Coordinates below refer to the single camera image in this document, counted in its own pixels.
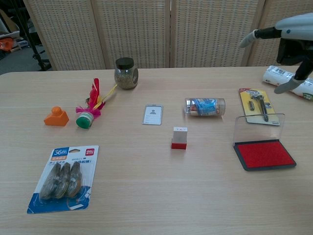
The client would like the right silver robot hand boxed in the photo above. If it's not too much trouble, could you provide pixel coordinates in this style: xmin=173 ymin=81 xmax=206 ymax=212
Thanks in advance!
xmin=239 ymin=12 xmax=313 ymax=95

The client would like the white stamp with red base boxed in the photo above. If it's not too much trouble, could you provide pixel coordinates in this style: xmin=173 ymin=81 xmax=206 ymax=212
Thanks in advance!
xmin=171 ymin=126 xmax=188 ymax=150

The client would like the razor in yellow blister pack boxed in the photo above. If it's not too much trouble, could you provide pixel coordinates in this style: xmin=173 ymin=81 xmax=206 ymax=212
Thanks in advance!
xmin=238 ymin=88 xmax=281 ymax=127

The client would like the red ink pad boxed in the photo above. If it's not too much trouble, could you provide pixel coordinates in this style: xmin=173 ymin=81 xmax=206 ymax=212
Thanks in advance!
xmin=231 ymin=113 xmax=297 ymax=171

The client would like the small orange block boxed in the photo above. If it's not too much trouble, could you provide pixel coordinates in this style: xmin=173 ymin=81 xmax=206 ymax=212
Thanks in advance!
xmin=44 ymin=106 xmax=70 ymax=127

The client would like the white bottle with yellow cap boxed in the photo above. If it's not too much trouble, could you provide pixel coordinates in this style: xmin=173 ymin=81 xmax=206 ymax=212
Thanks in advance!
xmin=262 ymin=65 xmax=313 ymax=100

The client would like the clear plastic snack jar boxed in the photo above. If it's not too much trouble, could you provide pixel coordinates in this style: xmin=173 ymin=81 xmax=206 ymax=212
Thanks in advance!
xmin=184 ymin=97 xmax=226 ymax=118

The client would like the wooden woven folding screen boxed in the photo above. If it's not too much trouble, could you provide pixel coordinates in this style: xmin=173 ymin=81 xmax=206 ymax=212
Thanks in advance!
xmin=23 ymin=0 xmax=313 ymax=71

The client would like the white ID badge holder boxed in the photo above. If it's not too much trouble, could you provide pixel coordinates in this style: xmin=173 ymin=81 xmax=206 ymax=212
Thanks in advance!
xmin=142 ymin=104 xmax=165 ymax=126

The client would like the glass jar with black lid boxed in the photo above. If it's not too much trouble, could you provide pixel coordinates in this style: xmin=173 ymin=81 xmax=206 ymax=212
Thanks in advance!
xmin=114 ymin=57 xmax=138 ymax=91

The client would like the colourful feather shuttlecock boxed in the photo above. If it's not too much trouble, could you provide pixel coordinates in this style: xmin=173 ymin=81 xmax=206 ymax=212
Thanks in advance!
xmin=75 ymin=78 xmax=118 ymax=129

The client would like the black tripod stand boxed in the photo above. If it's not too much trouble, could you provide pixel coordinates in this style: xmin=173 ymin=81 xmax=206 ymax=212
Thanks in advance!
xmin=13 ymin=0 xmax=52 ymax=71

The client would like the blue correction tape blister pack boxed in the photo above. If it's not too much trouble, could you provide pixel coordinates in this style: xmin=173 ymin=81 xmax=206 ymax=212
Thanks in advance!
xmin=26 ymin=145 xmax=100 ymax=215

